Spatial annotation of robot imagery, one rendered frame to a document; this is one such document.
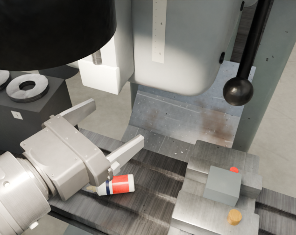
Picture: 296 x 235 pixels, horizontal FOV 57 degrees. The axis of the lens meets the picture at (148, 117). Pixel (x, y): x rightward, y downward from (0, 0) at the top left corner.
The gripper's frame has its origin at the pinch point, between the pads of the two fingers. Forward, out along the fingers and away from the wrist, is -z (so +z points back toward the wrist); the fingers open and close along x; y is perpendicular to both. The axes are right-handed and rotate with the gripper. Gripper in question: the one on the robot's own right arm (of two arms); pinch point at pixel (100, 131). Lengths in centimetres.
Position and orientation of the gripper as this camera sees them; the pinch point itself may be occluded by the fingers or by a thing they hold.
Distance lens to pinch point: 38.9
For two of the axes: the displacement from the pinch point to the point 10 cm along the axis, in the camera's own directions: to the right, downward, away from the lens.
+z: -6.9, 5.2, -5.1
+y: 0.0, 7.0, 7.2
